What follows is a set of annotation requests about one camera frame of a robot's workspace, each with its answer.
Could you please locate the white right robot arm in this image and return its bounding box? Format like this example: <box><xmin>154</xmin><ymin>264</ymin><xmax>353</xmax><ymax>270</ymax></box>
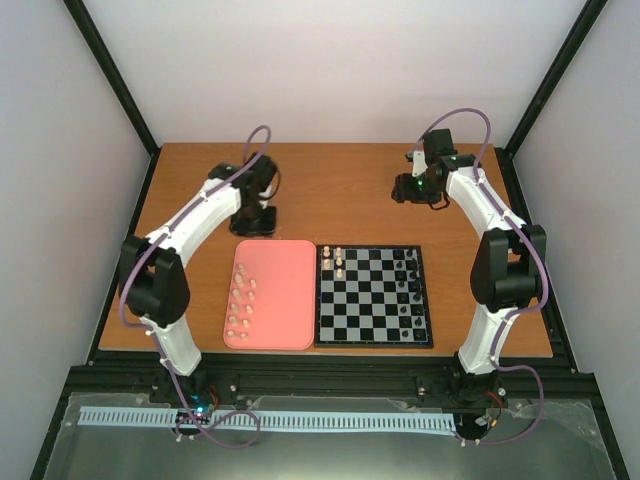
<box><xmin>391</xmin><ymin>151</ymin><xmax>549</xmax><ymax>405</ymax></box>

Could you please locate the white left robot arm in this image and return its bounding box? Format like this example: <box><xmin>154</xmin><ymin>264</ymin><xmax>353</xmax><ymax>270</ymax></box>
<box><xmin>118</xmin><ymin>156</ymin><xmax>280</xmax><ymax>403</ymax></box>

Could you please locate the pink plastic tray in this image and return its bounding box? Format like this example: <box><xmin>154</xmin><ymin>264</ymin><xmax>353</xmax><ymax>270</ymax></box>
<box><xmin>223</xmin><ymin>239</ymin><xmax>317</xmax><ymax>351</ymax></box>

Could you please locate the black and grey chessboard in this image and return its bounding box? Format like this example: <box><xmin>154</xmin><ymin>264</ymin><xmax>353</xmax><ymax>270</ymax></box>
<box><xmin>314</xmin><ymin>245</ymin><xmax>434</xmax><ymax>349</ymax></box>

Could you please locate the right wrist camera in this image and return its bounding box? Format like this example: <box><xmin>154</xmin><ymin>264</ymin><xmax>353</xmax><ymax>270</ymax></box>
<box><xmin>406</xmin><ymin>129</ymin><xmax>457</xmax><ymax>178</ymax></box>

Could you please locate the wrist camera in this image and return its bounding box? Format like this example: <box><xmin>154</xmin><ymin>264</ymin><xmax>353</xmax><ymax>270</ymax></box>
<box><xmin>406</xmin><ymin>129</ymin><xmax>457</xmax><ymax>178</ymax></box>
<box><xmin>249</xmin><ymin>152</ymin><xmax>281</xmax><ymax>208</ymax></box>

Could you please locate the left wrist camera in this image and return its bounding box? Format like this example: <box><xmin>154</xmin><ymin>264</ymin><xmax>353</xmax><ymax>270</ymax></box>
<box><xmin>249</xmin><ymin>152</ymin><xmax>281</xmax><ymax>208</ymax></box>

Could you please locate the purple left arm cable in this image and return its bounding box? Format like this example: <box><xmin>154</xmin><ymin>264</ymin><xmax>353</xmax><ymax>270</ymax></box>
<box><xmin>118</xmin><ymin>124</ymin><xmax>261</xmax><ymax>448</ymax></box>

